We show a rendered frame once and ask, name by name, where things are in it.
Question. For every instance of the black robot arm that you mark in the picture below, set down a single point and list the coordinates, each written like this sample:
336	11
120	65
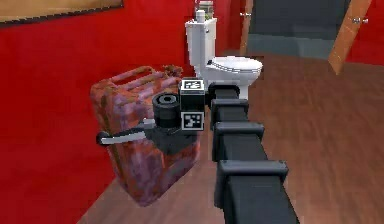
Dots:
248	186

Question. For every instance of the rusty red jerry can tank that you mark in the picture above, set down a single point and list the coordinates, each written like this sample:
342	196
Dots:
140	140

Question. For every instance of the green potted plant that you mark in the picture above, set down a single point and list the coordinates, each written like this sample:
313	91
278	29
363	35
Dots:
206	8

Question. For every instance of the framed picture with dark frame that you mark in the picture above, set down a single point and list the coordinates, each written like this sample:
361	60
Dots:
50	8

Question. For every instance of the white toilet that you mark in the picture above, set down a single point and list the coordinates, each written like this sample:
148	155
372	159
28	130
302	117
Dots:
216	60

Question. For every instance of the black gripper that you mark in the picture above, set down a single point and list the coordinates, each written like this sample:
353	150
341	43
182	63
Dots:
165	110

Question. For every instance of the white bottle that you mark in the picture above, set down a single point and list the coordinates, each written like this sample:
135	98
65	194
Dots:
200	16

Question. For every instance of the brown wooden room door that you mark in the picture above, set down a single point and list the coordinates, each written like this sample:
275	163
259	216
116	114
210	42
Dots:
246	26
348	33

